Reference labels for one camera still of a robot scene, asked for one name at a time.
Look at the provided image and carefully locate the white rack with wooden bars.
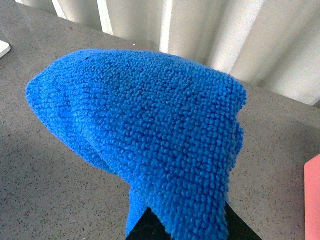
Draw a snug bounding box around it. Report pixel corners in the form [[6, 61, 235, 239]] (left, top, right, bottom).
[[0, 40, 11, 59]]

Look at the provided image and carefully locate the blue microfiber cloth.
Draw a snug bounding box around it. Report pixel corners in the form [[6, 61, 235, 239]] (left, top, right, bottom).
[[25, 49, 247, 240]]

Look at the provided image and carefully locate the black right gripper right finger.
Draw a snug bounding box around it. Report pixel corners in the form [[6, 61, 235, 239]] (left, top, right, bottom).
[[225, 202, 262, 240]]

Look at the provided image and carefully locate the white curtain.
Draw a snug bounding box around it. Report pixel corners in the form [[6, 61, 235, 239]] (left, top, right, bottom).
[[22, 0, 320, 107]]

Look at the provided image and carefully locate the pink plastic box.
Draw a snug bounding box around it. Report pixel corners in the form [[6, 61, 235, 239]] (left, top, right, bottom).
[[304, 155, 320, 240]]

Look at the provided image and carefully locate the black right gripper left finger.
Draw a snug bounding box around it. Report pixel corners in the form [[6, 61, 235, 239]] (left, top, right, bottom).
[[126, 207, 172, 240]]

